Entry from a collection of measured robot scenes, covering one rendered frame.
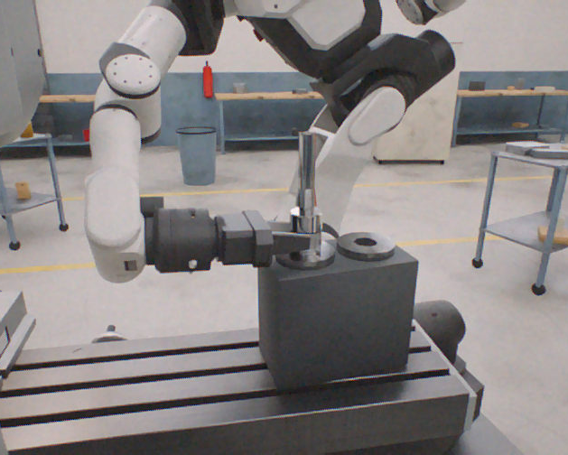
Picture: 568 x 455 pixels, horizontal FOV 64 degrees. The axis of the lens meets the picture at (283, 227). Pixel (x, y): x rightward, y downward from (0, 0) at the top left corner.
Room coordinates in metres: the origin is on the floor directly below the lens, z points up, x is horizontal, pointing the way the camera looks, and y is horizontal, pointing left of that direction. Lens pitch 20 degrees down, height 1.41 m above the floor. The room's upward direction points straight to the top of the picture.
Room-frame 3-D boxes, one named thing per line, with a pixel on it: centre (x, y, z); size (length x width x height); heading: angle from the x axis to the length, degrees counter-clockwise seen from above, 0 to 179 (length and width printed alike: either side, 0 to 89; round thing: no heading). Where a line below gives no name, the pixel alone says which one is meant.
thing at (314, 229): (0.63, -0.03, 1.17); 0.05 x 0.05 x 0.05
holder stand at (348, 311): (0.64, -0.08, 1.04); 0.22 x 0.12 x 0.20; 107
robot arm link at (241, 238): (0.59, 0.09, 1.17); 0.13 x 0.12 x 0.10; 15
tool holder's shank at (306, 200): (0.63, -0.03, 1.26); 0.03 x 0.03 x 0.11
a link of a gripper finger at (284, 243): (0.59, -0.01, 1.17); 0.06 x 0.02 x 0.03; 105
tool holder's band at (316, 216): (0.63, -0.03, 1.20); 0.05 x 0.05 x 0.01
